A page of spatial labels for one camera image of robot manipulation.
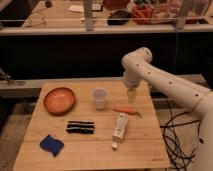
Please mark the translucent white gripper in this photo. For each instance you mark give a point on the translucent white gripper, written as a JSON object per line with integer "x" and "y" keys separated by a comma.
{"x": 131, "y": 94}

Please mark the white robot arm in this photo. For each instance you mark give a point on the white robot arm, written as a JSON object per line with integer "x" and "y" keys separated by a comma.
{"x": 191, "y": 96}

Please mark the orange carrot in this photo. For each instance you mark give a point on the orange carrot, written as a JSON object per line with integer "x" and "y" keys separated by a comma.
{"x": 127, "y": 110}

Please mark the clear plastic cup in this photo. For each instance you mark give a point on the clear plastic cup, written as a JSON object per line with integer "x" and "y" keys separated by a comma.
{"x": 99, "y": 97}

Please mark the white tube with cap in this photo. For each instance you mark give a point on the white tube with cap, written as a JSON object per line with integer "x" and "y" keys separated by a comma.
{"x": 119, "y": 131}

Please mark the black and white striped block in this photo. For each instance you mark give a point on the black and white striped block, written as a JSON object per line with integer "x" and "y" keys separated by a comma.
{"x": 80, "y": 127}

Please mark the orange wooden bowl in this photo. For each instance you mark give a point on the orange wooden bowl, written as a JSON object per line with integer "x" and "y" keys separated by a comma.
{"x": 59, "y": 101}

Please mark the black object on shelf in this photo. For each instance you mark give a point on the black object on shelf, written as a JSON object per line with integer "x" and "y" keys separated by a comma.
{"x": 119, "y": 17}

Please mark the orange crate on shelf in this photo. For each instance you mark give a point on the orange crate on shelf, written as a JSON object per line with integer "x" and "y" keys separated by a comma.
{"x": 148, "y": 14}

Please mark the blue cloth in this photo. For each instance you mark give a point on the blue cloth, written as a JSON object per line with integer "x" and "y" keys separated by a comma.
{"x": 52, "y": 145}

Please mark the white paper on shelf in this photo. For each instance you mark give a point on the white paper on shelf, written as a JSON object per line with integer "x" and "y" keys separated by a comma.
{"x": 76, "y": 8}

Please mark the metal clamp at left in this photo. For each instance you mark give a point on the metal clamp at left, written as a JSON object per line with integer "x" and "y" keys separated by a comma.
{"x": 10, "y": 81}

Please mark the metal post left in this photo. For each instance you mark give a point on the metal post left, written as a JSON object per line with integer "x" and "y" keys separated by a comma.
{"x": 88, "y": 14}

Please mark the metal post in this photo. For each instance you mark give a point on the metal post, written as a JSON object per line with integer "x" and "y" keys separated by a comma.
{"x": 88, "y": 14}
{"x": 183, "y": 13}

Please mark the metal post right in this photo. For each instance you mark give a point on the metal post right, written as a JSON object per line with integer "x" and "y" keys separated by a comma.
{"x": 183, "y": 13}

